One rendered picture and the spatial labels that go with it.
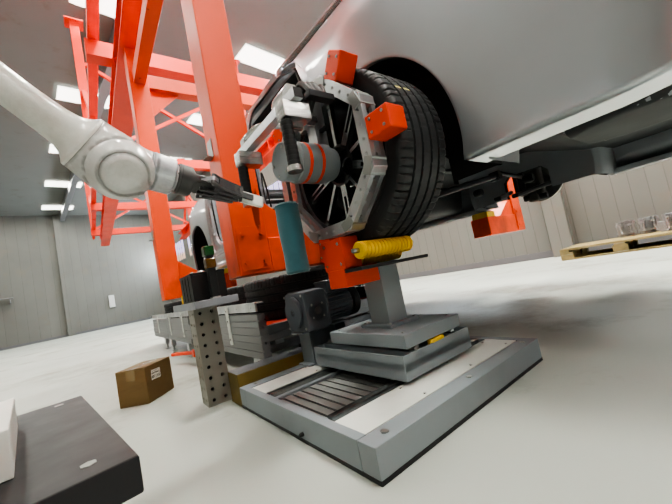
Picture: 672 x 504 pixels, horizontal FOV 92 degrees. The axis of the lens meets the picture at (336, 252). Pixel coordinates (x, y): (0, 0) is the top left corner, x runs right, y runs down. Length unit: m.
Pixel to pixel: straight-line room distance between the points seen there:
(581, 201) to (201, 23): 6.15
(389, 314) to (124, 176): 0.92
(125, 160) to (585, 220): 6.66
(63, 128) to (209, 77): 1.15
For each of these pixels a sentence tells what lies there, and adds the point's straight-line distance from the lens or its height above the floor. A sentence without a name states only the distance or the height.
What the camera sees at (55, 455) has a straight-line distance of 0.58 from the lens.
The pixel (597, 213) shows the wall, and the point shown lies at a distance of 6.84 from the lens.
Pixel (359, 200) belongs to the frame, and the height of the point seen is 0.66.
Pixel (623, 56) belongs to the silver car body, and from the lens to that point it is 1.12.
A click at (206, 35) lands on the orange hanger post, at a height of 1.66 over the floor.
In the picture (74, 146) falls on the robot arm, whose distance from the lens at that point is 0.70.
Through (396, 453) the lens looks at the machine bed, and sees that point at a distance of 0.84.
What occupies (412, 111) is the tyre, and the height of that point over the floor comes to 0.90.
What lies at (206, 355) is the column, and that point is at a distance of 1.60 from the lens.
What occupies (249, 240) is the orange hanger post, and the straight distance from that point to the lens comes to 1.52.
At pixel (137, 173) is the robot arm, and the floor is 0.68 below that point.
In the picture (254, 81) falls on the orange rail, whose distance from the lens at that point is 5.29.
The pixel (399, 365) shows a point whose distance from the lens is 1.06.
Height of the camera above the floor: 0.45
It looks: 4 degrees up
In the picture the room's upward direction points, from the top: 11 degrees counter-clockwise
